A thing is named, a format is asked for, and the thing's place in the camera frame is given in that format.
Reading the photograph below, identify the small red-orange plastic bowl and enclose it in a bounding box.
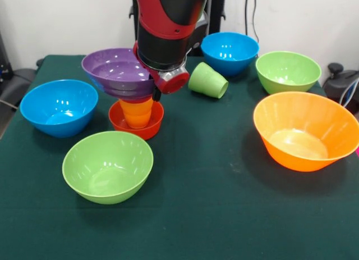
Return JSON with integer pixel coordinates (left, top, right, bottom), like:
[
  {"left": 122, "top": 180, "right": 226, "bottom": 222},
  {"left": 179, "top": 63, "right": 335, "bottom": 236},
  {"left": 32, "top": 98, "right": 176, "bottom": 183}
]
[{"left": 108, "top": 101, "right": 165, "bottom": 141}]

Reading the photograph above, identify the dark green tablecloth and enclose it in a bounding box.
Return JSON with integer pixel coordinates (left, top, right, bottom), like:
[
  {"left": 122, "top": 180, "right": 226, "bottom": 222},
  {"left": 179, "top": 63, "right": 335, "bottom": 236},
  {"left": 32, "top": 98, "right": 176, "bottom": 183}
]
[{"left": 0, "top": 54, "right": 359, "bottom": 260}]

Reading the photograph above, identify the grey pedestal leg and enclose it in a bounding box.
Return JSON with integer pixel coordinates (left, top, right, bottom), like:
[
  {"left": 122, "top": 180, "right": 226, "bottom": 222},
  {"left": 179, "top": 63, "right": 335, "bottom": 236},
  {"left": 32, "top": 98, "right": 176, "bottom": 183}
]
[
  {"left": 0, "top": 67, "right": 37, "bottom": 109},
  {"left": 322, "top": 62, "right": 359, "bottom": 113}
]

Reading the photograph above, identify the orange plastic cup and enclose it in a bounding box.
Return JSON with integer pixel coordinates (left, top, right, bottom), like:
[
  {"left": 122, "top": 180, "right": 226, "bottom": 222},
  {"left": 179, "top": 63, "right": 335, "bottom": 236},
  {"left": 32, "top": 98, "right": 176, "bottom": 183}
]
[{"left": 119, "top": 98, "right": 155, "bottom": 129}]

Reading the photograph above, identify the green plastic bowl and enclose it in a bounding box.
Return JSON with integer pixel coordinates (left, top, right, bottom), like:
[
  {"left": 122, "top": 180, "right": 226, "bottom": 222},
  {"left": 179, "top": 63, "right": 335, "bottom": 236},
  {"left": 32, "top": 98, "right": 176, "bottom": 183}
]
[
  {"left": 62, "top": 131, "right": 154, "bottom": 206},
  {"left": 255, "top": 51, "right": 322, "bottom": 95}
]

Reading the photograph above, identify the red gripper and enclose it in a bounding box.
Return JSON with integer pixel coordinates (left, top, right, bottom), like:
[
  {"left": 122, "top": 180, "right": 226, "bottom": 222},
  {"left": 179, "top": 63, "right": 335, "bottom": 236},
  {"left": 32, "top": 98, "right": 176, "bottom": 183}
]
[{"left": 132, "top": 40, "right": 190, "bottom": 102}]

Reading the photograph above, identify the purple plastic bowl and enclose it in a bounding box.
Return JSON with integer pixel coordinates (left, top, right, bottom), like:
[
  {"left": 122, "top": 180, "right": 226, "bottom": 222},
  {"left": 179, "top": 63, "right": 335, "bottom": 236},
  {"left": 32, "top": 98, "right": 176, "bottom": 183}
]
[{"left": 81, "top": 48, "right": 157, "bottom": 101}]

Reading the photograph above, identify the large orange plastic bowl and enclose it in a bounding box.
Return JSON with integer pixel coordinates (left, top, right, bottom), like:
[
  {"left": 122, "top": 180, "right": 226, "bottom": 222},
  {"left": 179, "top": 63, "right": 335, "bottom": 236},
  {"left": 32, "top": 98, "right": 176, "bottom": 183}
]
[{"left": 253, "top": 91, "right": 359, "bottom": 172}]

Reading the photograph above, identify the blue plastic bowl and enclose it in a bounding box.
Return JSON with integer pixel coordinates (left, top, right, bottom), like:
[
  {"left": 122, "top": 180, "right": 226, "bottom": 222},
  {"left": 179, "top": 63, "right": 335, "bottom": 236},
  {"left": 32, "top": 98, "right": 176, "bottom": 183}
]
[
  {"left": 200, "top": 31, "right": 260, "bottom": 77},
  {"left": 19, "top": 79, "right": 99, "bottom": 139}
]

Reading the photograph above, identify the green plastic cup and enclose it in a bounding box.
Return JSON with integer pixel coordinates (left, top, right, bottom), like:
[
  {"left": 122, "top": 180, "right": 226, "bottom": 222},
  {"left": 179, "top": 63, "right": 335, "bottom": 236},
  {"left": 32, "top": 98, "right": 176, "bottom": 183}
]
[{"left": 188, "top": 61, "right": 229, "bottom": 99}]

